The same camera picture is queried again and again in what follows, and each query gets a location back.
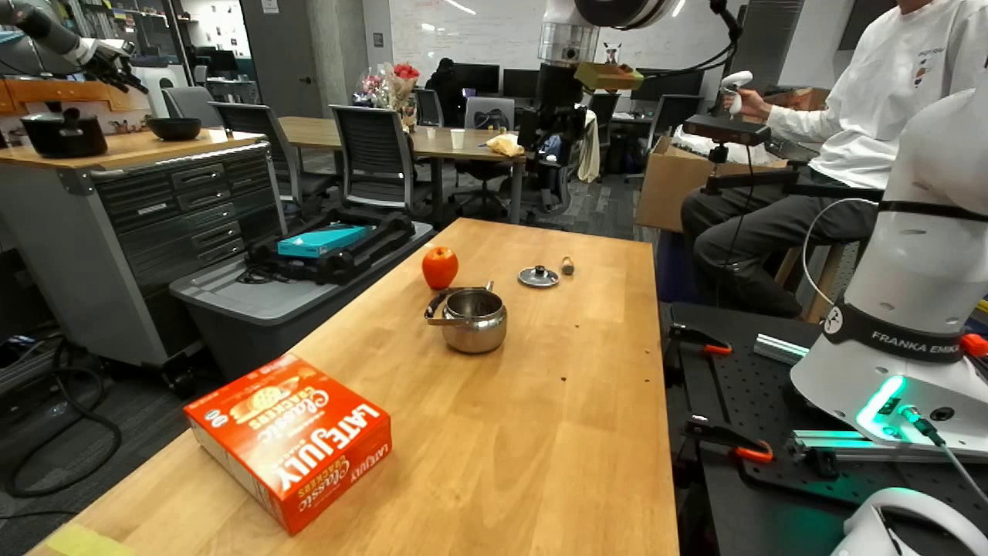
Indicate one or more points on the teal case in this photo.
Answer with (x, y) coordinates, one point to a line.
(322, 241)

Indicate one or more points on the orange cracker box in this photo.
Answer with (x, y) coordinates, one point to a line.
(287, 437)

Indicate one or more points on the yellow green wrist attachment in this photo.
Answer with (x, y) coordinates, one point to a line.
(609, 75)

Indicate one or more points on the steel tea pot lid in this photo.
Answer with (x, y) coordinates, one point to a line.
(540, 275)

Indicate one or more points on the grey plastic bin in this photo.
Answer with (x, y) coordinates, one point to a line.
(266, 310)

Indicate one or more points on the wooden stool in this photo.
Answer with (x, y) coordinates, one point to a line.
(823, 280)

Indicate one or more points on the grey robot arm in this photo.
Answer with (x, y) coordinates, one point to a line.
(63, 42)

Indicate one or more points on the grey drawer cabinet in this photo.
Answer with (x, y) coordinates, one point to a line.
(124, 235)

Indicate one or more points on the cardboard box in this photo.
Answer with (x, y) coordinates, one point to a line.
(674, 185)

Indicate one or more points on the small orange metal item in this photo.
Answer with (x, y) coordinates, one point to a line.
(565, 265)

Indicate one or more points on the white hand controller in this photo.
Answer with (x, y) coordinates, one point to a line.
(734, 81)

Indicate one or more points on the person's hand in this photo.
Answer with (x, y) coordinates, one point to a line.
(756, 106)

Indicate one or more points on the white curved object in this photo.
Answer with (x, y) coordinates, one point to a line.
(898, 510)

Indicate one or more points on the yellow foam piece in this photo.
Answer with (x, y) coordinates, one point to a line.
(88, 541)

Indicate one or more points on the person in white sweater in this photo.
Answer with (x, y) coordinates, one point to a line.
(884, 113)

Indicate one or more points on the red orange apple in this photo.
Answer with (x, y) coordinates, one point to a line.
(440, 265)

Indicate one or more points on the flower bouquet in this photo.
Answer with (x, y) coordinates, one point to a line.
(390, 81)

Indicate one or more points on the black bowl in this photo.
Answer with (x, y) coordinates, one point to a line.
(175, 128)

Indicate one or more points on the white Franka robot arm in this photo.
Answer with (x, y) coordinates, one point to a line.
(916, 280)

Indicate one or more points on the short aluminium rail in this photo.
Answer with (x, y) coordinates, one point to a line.
(782, 347)

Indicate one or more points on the steel tea pot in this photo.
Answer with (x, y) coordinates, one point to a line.
(475, 323)

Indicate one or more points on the wooden meeting table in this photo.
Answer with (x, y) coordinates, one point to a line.
(453, 143)

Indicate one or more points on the black pot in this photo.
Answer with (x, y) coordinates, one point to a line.
(63, 135)

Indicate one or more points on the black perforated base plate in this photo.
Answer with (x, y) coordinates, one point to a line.
(743, 505)

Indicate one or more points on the black bag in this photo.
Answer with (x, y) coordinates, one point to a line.
(375, 245)

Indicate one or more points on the yellow item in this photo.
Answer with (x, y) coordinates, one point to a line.
(505, 146)

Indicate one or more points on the dark mesh office chair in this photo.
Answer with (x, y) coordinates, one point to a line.
(371, 156)
(259, 135)

